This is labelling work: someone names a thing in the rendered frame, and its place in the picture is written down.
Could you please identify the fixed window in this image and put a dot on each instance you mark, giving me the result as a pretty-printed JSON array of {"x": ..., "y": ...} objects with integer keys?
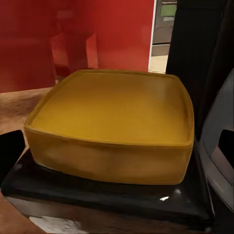
[{"x": 164, "y": 25}]

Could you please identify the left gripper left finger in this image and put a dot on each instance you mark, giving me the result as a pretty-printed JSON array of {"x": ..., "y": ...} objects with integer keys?
[{"x": 12, "y": 145}]

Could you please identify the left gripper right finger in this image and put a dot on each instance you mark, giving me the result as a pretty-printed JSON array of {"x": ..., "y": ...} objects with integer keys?
[{"x": 226, "y": 145}]

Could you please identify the countertop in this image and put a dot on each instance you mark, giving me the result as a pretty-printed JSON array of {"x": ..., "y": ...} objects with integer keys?
[{"x": 15, "y": 108}]

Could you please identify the bottle of coffee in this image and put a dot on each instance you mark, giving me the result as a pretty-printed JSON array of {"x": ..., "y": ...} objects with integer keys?
[{"x": 113, "y": 152}]

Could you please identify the water glass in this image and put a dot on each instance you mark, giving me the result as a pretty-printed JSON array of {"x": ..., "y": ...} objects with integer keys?
[{"x": 72, "y": 51}]

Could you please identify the coffee maker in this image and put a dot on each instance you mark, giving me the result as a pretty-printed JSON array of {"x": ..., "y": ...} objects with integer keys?
[{"x": 202, "y": 56}]

